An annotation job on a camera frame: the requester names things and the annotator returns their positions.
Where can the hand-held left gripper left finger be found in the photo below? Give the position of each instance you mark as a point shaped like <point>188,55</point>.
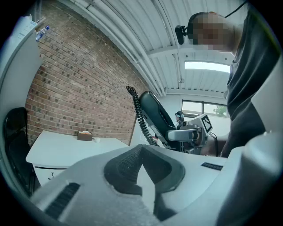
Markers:
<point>88,187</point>

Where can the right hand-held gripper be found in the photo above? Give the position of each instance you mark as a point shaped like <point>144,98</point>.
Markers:
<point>204,138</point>

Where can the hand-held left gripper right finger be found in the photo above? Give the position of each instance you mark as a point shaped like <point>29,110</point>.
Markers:
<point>199,183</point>

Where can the person's right forearm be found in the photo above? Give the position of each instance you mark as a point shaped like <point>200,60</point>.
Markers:
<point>221,144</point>

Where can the window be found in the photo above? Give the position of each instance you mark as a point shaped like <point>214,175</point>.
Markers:
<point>203,108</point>

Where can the brown tissue box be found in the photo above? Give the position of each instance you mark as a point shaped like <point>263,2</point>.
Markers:
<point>84,136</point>

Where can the long ceiling light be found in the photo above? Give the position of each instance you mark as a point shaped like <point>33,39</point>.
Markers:
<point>206,66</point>

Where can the person's dark shirt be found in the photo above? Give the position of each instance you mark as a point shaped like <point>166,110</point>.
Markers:
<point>249,88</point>

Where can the black chair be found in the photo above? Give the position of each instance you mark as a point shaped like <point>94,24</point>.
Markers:
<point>17,143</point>

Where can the white ceiling pipe run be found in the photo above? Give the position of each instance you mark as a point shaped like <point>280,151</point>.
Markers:
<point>123,44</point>

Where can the person's head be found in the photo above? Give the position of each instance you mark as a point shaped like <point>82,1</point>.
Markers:
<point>212,31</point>

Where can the clear water bottle blue label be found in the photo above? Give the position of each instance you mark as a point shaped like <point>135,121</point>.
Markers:
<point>42,33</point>

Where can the black head-worn camera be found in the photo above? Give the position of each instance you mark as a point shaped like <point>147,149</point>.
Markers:
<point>180,34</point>

